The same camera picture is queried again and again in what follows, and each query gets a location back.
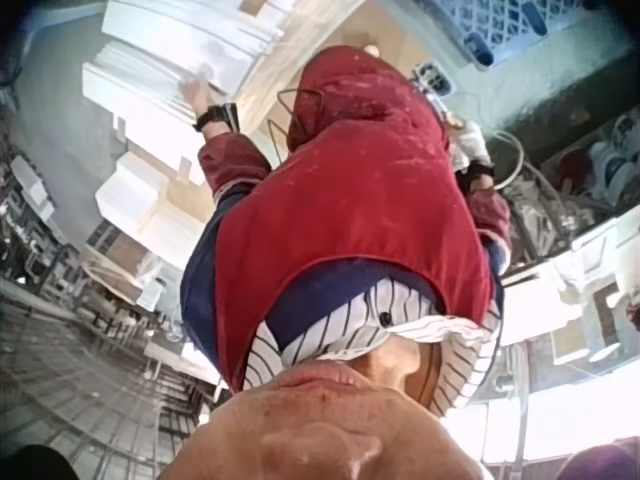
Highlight person's left hand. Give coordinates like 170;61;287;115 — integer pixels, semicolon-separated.
181;77;215;120

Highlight metal grid rack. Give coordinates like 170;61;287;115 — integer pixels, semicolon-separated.
0;115;222;466

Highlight clear hose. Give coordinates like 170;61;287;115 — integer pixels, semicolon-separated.
490;126;527;190

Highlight white workbench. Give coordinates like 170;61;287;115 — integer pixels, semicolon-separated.
499;209;640;353

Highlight blue plastic crate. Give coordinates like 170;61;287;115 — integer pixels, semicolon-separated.
418;0;567;69

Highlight thin metal wire frame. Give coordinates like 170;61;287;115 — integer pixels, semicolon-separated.
268;87;322;152

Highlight white wooden furniture parts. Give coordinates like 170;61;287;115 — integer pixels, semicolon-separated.
93;149;217;312

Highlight stack of white boards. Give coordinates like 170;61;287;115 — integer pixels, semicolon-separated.
81;0;287;153

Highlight person's right hand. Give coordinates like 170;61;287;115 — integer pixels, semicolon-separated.
446;112;490;170

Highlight black wrist band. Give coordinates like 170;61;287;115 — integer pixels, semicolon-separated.
191;101;239;134
456;161;496;194

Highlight silver spray gun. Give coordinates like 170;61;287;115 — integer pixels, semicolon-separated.
410;61;459;119

